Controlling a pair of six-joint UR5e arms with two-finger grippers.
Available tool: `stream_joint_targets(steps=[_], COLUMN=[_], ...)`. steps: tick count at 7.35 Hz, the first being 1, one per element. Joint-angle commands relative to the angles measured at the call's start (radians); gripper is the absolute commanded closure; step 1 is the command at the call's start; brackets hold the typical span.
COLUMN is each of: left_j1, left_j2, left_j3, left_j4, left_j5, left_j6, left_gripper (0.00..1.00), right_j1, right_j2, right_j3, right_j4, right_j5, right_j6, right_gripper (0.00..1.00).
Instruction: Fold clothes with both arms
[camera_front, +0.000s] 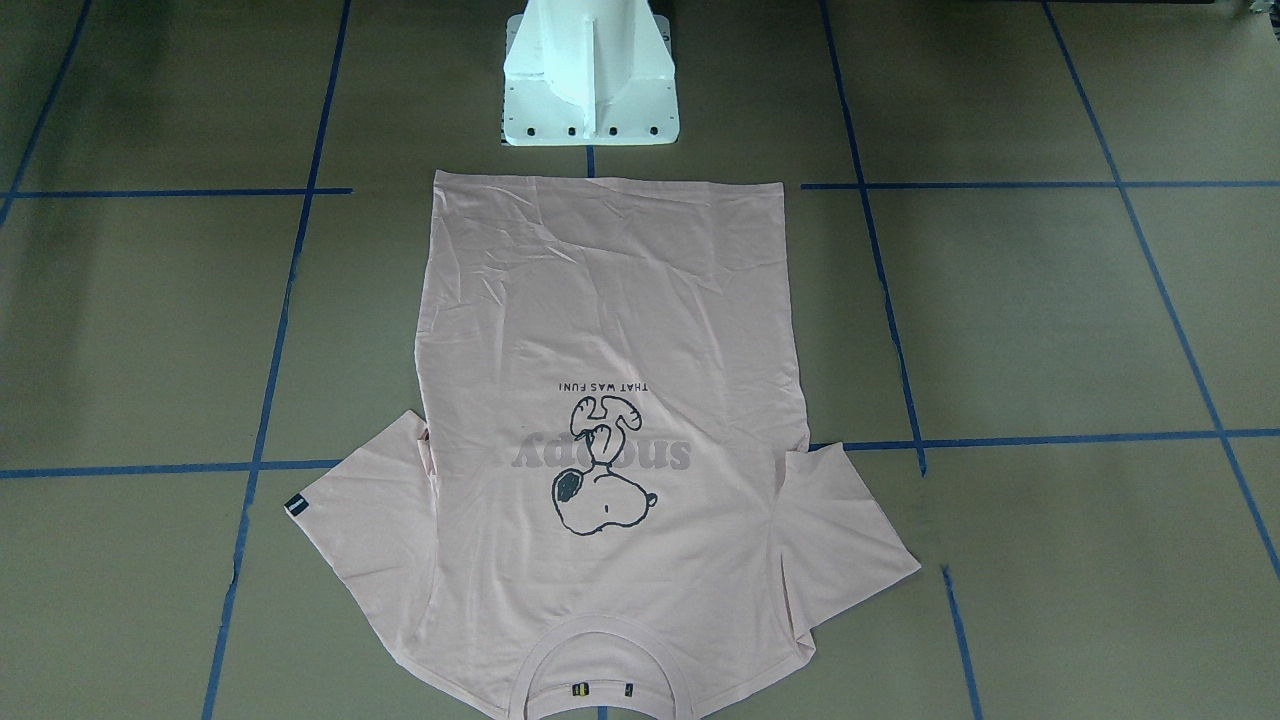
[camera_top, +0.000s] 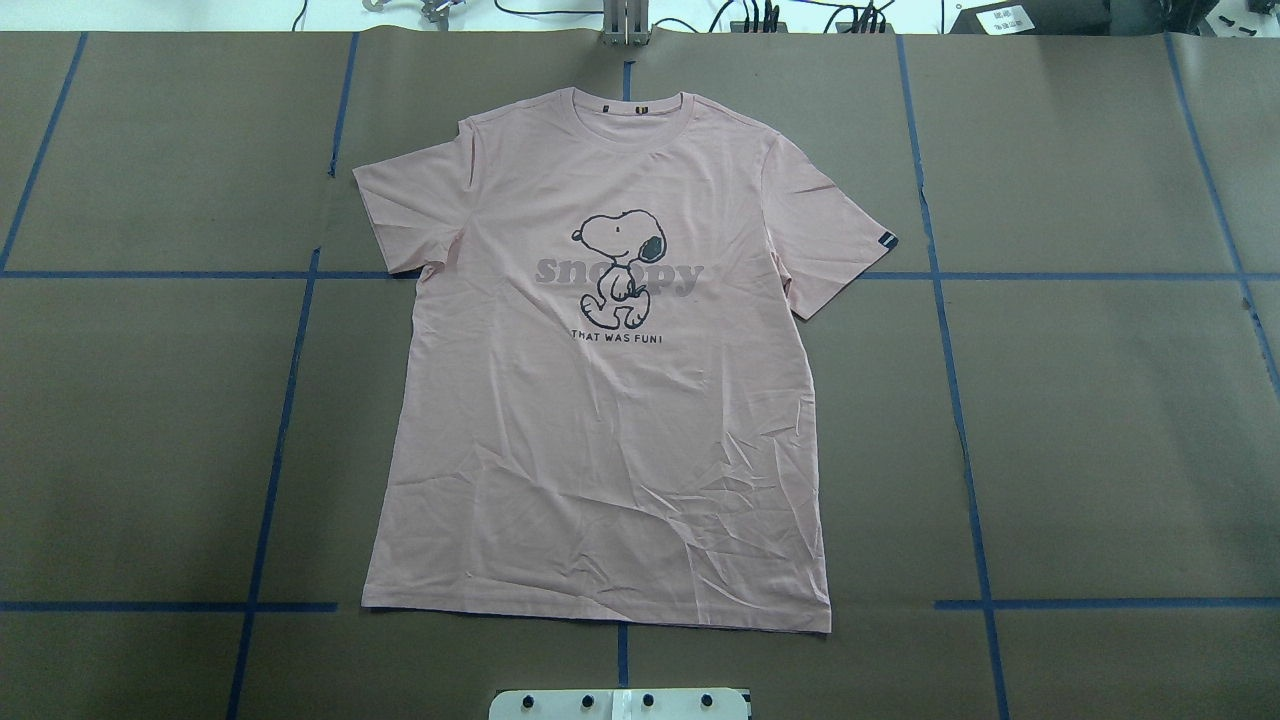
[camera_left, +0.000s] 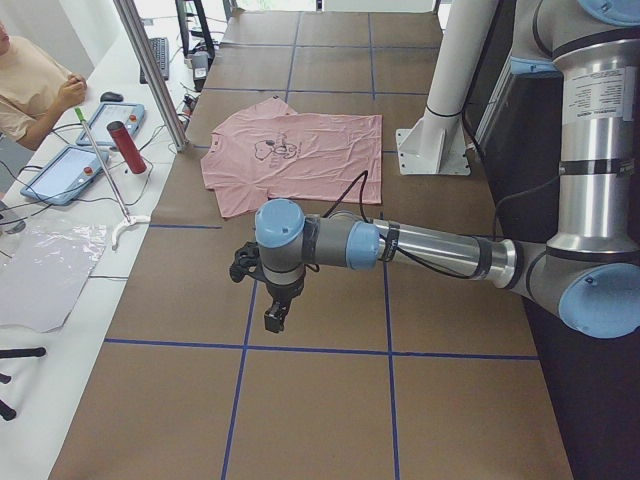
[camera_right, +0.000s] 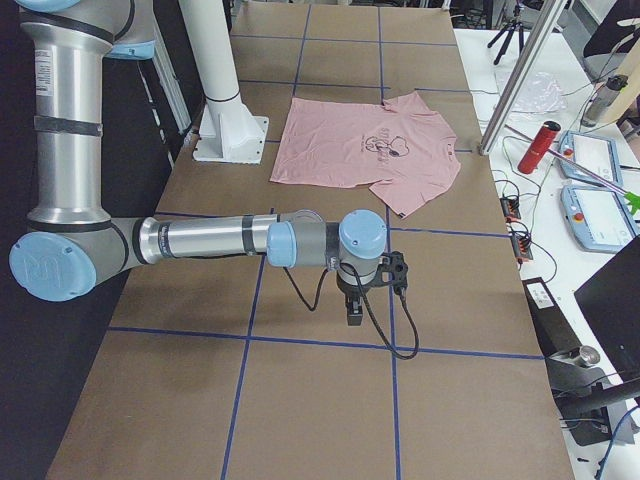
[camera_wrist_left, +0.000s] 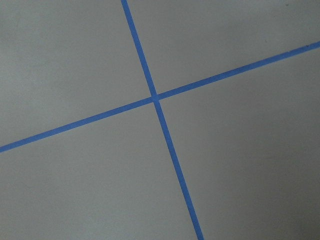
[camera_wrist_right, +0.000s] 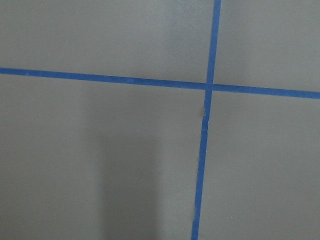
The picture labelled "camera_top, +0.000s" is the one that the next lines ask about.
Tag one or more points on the pink Snoopy t-shirt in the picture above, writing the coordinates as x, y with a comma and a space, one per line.
608, 413

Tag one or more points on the black power box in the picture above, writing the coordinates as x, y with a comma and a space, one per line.
1047, 18

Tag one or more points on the aluminium frame post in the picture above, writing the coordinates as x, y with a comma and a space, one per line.
626, 23

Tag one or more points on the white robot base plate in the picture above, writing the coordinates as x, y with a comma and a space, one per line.
623, 703

